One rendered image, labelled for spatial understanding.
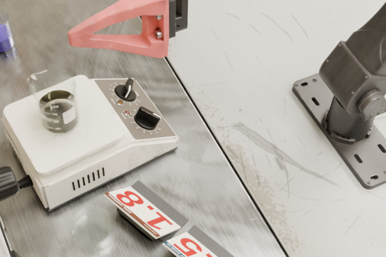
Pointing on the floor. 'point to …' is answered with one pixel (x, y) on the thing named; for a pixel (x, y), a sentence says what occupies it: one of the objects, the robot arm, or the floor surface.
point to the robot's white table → (282, 98)
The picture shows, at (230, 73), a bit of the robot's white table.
